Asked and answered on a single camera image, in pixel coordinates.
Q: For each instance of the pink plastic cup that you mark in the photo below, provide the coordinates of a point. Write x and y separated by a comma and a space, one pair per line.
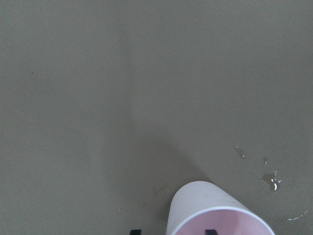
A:
200, 206

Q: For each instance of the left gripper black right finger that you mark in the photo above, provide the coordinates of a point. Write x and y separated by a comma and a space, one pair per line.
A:
210, 232

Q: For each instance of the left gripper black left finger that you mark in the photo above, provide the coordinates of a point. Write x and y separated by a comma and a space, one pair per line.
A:
135, 232

